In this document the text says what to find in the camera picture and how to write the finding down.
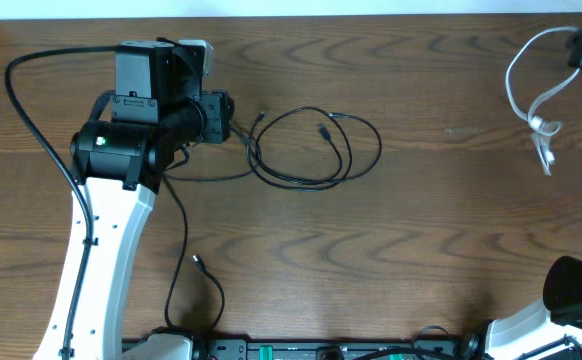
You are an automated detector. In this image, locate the thin black cable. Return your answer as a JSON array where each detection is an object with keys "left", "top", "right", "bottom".
[{"left": 160, "top": 169, "right": 257, "bottom": 335}]

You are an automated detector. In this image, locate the white cable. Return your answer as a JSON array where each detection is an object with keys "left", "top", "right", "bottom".
[{"left": 504, "top": 25, "right": 582, "bottom": 177}]

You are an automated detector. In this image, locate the thick black cable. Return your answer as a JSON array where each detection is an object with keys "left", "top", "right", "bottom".
[{"left": 230, "top": 105, "right": 383, "bottom": 192}]

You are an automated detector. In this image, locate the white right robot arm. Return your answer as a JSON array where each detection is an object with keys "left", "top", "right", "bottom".
[{"left": 365, "top": 26, "right": 582, "bottom": 360}]

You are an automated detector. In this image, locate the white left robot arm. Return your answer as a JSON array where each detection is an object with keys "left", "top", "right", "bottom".
[{"left": 35, "top": 39, "right": 234, "bottom": 359}]

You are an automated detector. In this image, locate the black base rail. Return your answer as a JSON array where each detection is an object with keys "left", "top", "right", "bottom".
[{"left": 177, "top": 338, "right": 470, "bottom": 360}]

